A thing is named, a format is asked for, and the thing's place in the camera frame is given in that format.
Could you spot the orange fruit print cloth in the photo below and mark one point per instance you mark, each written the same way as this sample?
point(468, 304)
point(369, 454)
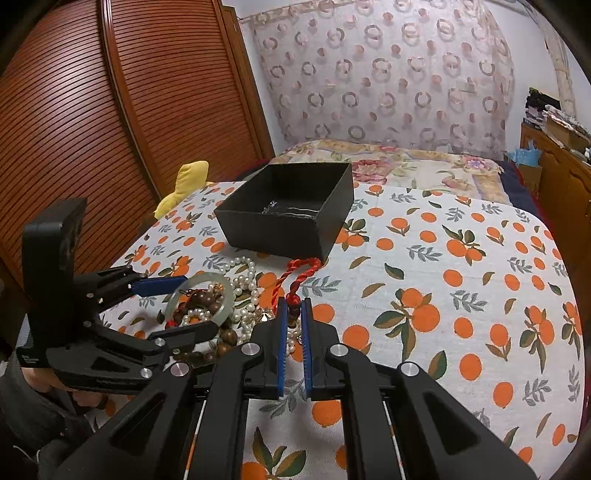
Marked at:
point(438, 277)

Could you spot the small cardboard box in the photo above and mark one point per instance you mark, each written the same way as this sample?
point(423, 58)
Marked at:
point(531, 177)

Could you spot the navy blue bedding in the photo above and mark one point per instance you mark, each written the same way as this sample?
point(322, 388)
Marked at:
point(519, 184)

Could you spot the black jewelry box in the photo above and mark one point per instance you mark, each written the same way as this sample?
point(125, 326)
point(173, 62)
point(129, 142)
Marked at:
point(277, 235)

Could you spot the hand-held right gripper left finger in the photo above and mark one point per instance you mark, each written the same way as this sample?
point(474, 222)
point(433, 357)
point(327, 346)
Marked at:
point(279, 350)

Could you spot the floral bed sheet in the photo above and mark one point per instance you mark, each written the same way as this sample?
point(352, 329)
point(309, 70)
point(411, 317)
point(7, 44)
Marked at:
point(392, 166)

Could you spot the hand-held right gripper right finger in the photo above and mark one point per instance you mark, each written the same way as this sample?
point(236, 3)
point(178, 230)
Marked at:
point(308, 369)

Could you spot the person's left hand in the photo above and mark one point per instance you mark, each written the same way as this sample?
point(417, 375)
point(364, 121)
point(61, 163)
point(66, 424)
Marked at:
point(48, 381)

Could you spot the wooden side cabinet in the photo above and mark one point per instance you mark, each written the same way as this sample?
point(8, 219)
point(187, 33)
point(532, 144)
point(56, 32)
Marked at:
point(563, 194)

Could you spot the sheer circle pattern curtain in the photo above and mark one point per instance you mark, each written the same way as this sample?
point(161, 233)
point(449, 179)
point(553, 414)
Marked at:
point(369, 69)

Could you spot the pale green jade bangle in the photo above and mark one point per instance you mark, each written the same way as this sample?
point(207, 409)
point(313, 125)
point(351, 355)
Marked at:
point(230, 297)

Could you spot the blue bag in cardboard box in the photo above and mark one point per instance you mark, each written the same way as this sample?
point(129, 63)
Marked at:
point(524, 154)

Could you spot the cardboard box with cloth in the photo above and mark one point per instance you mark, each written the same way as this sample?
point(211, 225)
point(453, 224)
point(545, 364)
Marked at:
point(565, 129)

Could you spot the yellow plush toy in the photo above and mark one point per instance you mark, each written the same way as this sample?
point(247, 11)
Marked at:
point(189, 177)

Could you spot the person's left forearm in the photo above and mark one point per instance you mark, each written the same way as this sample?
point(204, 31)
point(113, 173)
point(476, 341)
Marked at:
point(32, 429)

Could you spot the stack of folded clothes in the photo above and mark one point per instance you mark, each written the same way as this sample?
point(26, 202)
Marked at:
point(540, 106)

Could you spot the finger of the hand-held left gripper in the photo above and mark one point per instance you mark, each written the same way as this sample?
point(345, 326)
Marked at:
point(159, 286)
point(189, 334)

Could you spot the beige tied window curtain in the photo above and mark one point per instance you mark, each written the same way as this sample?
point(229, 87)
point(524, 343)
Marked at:
point(561, 69)

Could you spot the wooden slatted wardrobe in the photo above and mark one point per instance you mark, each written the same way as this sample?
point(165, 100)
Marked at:
point(69, 115)

